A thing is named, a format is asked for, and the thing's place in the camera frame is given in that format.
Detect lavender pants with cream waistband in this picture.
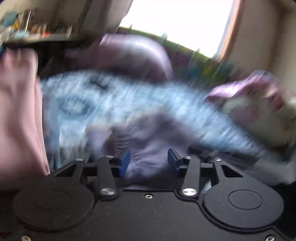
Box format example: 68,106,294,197
86,113,194,189

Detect blue white patterned quilt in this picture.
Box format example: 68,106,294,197
41,70,278,164

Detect pink bunny sweatshirt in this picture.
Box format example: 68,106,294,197
1,49,50,190

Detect pink white bundled duvet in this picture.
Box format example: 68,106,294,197
205,70,295,148

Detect colourful alphabet foam mat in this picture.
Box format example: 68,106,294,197
117,27,234,83

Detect lavender pillow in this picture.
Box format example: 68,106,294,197
65,34,173,82

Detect cluttered dark side table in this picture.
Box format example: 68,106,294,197
1,9,104,61

